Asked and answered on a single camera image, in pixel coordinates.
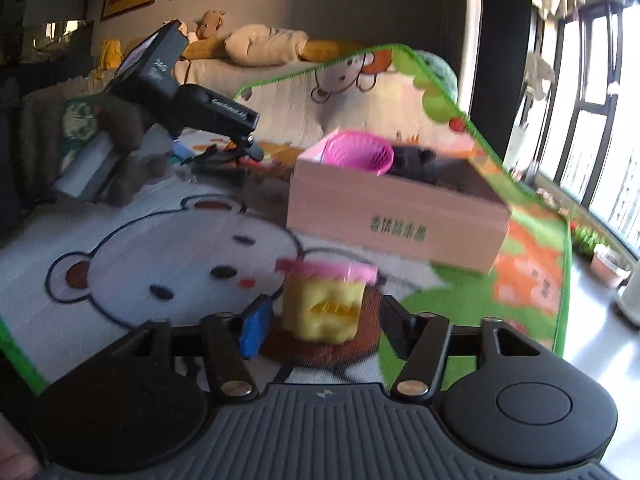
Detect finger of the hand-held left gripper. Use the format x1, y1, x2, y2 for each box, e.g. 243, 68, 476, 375
239, 132, 267, 162
172, 144, 248, 173

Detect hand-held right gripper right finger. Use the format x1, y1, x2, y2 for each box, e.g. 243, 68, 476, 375
380, 295, 555, 401

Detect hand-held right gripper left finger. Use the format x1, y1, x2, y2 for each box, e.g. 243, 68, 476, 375
120, 294, 275, 401

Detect yellow pink toy cake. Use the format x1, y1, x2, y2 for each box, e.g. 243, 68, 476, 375
277, 258, 379, 346

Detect pink plastic basket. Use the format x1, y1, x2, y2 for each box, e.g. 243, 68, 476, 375
320, 131, 396, 177

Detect pink cardboard box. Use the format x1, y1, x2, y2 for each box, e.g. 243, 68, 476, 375
286, 129, 512, 277

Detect black plush toy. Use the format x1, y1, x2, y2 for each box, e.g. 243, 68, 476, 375
387, 144, 463, 191

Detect person's left hand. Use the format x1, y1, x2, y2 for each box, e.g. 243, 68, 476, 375
92, 94, 173, 207

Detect beige covered sofa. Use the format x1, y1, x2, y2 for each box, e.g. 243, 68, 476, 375
85, 55, 351, 106

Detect cream pillow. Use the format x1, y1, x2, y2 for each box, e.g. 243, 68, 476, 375
224, 25, 310, 67

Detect yellow toy backpack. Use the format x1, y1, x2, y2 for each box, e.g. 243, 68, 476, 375
97, 39, 126, 75

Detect printed cartoon play mat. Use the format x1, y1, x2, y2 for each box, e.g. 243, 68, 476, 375
0, 44, 572, 396

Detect yellow pillow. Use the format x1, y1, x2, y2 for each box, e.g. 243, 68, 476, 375
300, 39, 358, 63

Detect green cushion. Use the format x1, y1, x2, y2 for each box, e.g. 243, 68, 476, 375
415, 50, 458, 103

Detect low green plants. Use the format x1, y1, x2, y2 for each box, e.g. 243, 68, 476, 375
570, 225, 601, 257

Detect pink plant pot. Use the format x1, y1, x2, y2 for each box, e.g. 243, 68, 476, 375
590, 244, 632, 288

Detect white plant pot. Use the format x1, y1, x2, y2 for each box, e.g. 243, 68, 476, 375
612, 285, 640, 327

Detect black framed window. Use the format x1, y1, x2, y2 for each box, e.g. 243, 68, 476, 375
505, 0, 640, 261

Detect white hanging cloth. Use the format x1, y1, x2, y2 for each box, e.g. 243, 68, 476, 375
522, 52, 556, 101

